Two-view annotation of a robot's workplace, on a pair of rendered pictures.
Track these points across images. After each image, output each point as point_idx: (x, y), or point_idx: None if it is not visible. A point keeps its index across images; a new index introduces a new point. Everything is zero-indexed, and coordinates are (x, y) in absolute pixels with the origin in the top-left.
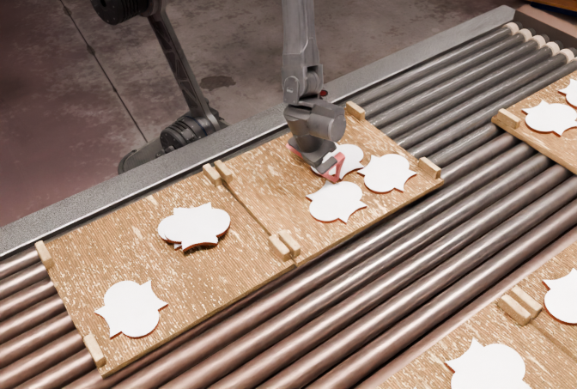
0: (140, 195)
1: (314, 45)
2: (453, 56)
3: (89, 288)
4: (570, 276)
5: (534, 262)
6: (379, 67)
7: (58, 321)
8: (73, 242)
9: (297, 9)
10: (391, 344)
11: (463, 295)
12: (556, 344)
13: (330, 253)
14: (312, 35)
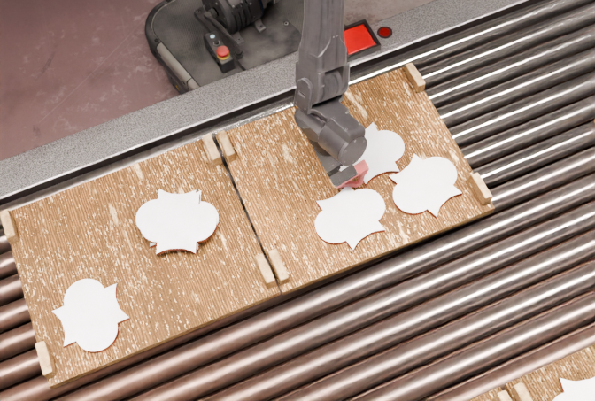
0: (128, 154)
1: (340, 44)
2: None
3: (51, 279)
4: (594, 381)
5: (564, 346)
6: None
7: (17, 310)
8: (42, 213)
9: (320, 3)
10: None
11: (462, 372)
12: None
13: (328, 281)
14: (339, 32)
